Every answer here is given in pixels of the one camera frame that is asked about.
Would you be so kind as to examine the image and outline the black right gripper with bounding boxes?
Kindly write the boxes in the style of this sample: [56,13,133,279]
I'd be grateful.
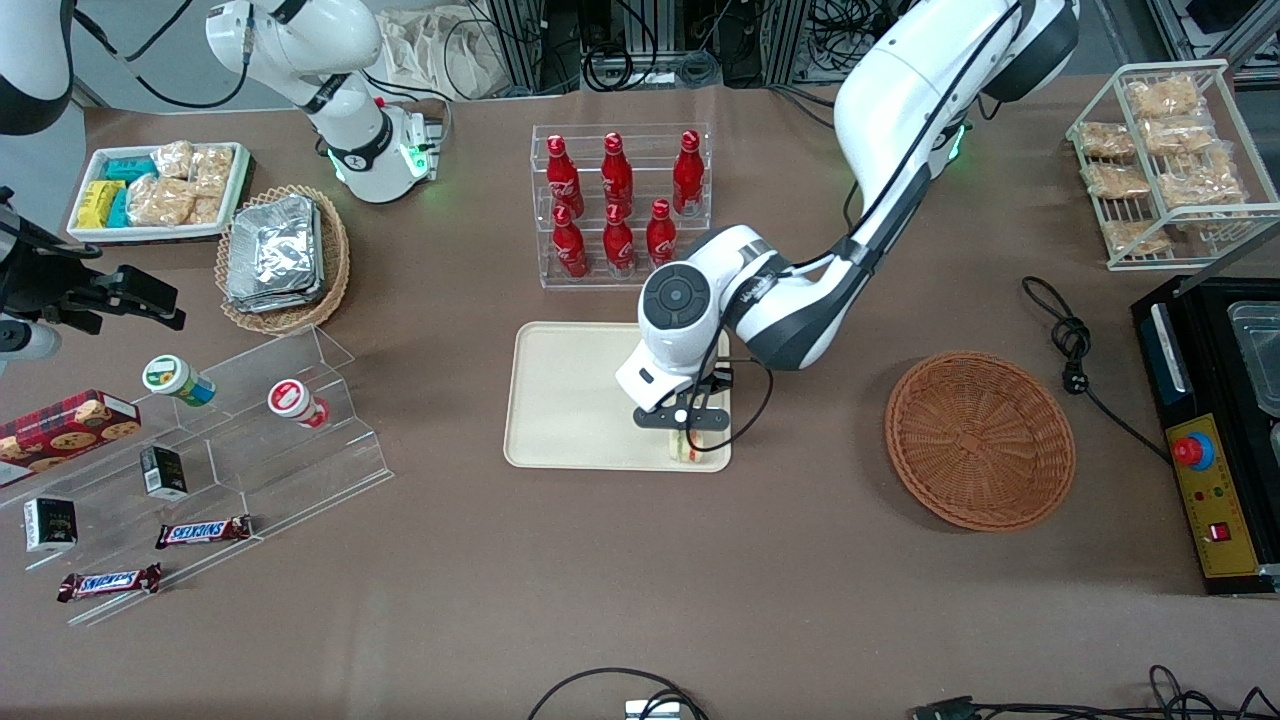
[0,188,188,337]

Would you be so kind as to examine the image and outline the beige plastic tray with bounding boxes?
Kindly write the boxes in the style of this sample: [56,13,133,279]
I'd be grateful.
[503,321,733,473]

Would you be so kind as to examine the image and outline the white rectangular snack tray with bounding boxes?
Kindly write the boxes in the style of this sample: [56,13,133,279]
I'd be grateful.
[66,141,252,244]

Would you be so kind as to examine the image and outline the oval light wicker basket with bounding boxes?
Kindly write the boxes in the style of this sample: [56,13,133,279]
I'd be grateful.
[215,184,352,336]

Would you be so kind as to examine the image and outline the round brown wicker basket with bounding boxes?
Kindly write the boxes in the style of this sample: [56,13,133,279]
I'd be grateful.
[884,350,1078,533]

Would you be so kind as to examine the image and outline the green lid cup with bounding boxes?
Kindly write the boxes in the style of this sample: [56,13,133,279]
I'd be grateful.
[142,354,217,407]

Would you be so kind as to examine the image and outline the yellow snack pack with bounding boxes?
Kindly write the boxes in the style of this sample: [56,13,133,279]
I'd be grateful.
[77,180,127,229]

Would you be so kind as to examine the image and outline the silver foil wrapped pack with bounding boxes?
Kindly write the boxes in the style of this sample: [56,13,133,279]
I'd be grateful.
[225,194,326,315]

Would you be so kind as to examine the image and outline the clear acrylic bottle rack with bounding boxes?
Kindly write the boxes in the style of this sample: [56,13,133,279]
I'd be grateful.
[531,123,712,291]

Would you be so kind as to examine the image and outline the red cookie box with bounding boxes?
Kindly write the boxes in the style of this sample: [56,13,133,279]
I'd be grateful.
[0,389,143,489]

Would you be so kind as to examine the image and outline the red lid cup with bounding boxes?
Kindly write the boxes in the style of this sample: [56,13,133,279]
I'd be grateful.
[267,378,332,430]

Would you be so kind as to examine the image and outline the red cola bottle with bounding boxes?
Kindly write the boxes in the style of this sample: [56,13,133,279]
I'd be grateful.
[646,198,679,271]
[601,132,635,213]
[603,203,636,275]
[553,205,590,279]
[545,135,585,217]
[672,130,705,217]

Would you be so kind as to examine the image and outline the clear acrylic step shelf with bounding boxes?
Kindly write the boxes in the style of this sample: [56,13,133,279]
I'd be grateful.
[0,323,395,629]

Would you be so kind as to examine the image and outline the brown Snickers bar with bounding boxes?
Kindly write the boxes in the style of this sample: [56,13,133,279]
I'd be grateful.
[155,515,254,550]
[57,563,163,603]

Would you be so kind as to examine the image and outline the small black white box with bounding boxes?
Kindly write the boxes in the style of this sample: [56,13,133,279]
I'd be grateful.
[23,497,79,553]

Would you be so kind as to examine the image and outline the beige cloth bag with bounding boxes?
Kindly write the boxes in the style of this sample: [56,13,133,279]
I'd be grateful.
[378,8,503,102]

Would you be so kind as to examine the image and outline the bagged fried snack pack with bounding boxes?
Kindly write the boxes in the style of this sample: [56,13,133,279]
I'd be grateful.
[1142,117,1218,157]
[1126,75,1203,120]
[1077,121,1138,161]
[1102,217,1168,257]
[1157,150,1247,210]
[1082,162,1152,200]

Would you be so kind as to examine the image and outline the black appliance base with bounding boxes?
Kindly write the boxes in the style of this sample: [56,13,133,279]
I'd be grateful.
[1130,275,1280,597]

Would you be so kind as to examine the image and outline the yellow emergency stop box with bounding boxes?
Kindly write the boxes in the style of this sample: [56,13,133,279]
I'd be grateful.
[1165,413,1264,581]

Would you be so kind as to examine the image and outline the clear plastic container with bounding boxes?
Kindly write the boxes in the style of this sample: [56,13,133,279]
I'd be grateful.
[1227,300,1280,419]

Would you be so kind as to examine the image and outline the black looped cable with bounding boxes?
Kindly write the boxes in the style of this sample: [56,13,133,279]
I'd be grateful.
[527,667,710,720]

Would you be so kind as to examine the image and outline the black coiled cable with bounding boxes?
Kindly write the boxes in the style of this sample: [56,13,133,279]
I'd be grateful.
[583,40,658,93]

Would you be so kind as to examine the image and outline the black connector with cables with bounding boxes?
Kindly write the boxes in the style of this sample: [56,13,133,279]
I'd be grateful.
[908,664,1280,720]

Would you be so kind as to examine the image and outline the black power cable with plug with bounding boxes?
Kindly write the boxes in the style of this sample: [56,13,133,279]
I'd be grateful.
[1021,275,1177,467]

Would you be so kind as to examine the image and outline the white wire rack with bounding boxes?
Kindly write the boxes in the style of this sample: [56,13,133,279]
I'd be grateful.
[1066,59,1280,273]

